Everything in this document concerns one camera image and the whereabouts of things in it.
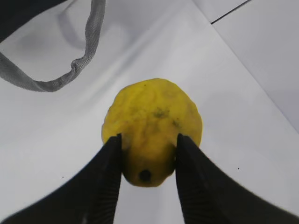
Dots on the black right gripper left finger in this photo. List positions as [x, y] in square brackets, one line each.
[90, 197]

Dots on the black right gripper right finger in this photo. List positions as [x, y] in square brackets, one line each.
[209, 196]

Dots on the navy blue lunch bag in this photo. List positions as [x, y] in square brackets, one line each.
[46, 45]

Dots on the yellow pear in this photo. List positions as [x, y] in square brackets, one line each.
[149, 115]

